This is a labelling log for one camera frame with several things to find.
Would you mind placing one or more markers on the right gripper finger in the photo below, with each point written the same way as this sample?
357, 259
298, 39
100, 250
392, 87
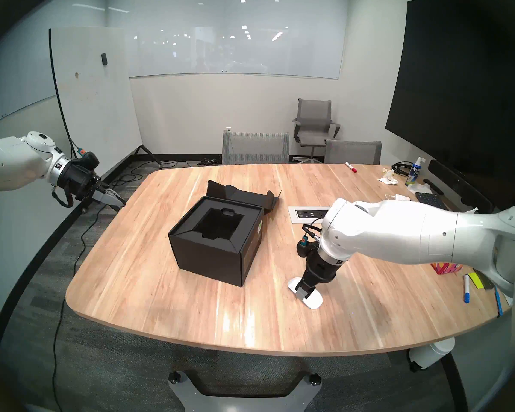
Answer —
316, 288
303, 292

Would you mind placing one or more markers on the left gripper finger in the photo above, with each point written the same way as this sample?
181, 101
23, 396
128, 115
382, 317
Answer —
113, 195
109, 203

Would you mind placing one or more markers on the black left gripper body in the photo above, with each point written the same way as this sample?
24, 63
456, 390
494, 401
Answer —
79, 179

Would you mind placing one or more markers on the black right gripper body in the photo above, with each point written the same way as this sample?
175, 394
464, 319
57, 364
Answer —
321, 269

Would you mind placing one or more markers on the white computer mouse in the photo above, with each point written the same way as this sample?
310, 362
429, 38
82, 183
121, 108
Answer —
315, 301

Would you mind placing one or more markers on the black cardboard box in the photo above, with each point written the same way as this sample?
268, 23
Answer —
206, 252

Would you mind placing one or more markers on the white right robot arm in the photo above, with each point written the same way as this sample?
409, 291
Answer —
412, 235

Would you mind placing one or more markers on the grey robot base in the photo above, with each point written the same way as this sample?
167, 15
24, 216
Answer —
240, 403

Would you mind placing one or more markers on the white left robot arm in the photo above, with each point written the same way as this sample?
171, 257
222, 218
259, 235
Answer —
17, 164

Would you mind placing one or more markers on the colourful red tissue box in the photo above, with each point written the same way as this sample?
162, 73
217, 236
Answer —
446, 268

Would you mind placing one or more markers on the grey table power outlet plate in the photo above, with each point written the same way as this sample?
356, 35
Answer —
304, 214

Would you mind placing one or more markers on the mobile whiteboard on stand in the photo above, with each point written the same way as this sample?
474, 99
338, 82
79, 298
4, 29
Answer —
94, 106

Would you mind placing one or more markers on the red whiteboard marker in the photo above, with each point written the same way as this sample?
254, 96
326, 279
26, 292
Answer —
350, 167

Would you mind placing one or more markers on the white power adapter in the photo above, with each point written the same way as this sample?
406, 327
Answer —
402, 198

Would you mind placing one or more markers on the crumpled white tissue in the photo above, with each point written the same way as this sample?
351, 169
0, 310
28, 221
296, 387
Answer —
387, 179

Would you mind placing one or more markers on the grey fabric chair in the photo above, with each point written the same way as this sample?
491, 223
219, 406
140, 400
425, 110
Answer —
352, 153

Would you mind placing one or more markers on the flat white tissue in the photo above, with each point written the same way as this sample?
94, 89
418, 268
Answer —
418, 188

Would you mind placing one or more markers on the white table leg foot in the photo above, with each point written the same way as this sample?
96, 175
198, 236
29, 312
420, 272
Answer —
429, 353

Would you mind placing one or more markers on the black keyboard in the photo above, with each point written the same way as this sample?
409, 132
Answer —
431, 199

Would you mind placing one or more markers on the whiteboard cleaner spray bottle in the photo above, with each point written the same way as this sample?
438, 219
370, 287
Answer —
414, 173

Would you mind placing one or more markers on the grey ribbed mesh chair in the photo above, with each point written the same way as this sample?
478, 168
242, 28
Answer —
255, 148

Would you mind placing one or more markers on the blue marker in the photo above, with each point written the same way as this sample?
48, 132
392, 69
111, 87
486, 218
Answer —
466, 289

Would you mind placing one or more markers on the grey office chair with armrests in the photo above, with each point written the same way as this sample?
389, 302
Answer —
313, 119

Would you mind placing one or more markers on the yellow sticky note pad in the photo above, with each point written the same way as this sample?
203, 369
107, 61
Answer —
475, 280

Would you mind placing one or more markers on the black video sound bar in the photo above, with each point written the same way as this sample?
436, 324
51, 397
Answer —
455, 181

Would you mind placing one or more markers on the black eraser block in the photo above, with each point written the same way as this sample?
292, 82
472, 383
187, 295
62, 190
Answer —
488, 283

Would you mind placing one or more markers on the blue pen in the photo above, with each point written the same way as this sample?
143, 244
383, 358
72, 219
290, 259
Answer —
498, 300

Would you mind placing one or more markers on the white paper sheet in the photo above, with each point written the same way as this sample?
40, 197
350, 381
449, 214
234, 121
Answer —
506, 299

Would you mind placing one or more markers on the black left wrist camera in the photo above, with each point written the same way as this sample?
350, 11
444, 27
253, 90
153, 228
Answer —
89, 160

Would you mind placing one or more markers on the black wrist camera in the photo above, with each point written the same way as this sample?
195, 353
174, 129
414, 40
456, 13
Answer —
89, 160
307, 247

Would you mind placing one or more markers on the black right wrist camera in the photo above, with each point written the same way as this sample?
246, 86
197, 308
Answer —
307, 247

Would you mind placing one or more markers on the wall whiteboard with writing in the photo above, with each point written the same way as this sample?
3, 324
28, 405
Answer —
8, 102

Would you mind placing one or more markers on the glass wall board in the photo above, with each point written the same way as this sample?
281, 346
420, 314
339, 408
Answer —
240, 50

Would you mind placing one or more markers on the large black wall screen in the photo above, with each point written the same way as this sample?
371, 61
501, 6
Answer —
455, 93

